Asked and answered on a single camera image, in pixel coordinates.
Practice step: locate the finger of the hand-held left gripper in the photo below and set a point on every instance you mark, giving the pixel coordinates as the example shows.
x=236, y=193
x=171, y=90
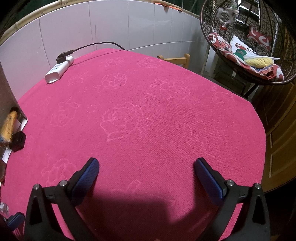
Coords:
x=15, y=220

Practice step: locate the orange cloth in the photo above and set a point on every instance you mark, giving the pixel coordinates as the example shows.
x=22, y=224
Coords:
x=171, y=7

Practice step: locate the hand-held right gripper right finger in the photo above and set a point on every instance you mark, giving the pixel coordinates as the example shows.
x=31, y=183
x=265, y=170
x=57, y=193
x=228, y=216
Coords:
x=209, y=183

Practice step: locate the red white throw pillow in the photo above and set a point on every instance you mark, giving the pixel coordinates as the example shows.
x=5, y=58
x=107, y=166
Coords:
x=259, y=36

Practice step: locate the red white patterned seat cushion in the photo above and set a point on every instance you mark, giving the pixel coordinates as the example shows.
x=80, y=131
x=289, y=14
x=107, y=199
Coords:
x=222, y=45

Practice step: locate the bamboo rail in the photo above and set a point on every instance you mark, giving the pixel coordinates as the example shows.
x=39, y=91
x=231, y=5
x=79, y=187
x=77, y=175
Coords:
x=30, y=18

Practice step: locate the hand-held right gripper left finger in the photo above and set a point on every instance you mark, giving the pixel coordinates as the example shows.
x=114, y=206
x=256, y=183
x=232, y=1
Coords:
x=86, y=177

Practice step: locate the wooden cabinet door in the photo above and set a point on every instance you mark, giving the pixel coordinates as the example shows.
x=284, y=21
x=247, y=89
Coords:
x=282, y=139

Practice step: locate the white power strip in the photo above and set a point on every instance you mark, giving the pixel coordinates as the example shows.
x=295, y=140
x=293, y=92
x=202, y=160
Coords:
x=57, y=70

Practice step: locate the wicker hanging egg chair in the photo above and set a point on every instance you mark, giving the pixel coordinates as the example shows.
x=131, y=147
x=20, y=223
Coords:
x=254, y=79

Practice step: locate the yellow pillow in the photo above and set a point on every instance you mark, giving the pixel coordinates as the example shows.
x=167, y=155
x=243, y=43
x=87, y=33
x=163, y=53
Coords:
x=256, y=62

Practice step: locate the black charger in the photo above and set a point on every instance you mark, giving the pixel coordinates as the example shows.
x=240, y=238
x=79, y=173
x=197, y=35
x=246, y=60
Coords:
x=18, y=140

